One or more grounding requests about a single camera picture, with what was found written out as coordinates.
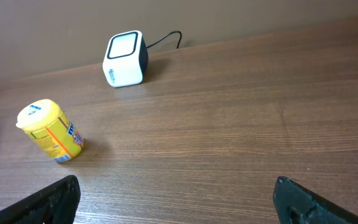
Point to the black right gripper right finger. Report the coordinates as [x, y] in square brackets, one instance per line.
[296, 204]

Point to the yellow candy jar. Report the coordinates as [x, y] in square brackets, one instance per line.
[49, 127]

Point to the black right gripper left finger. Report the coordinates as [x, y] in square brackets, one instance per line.
[56, 203]

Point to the white barcode scanner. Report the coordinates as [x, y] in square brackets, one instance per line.
[126, 59]

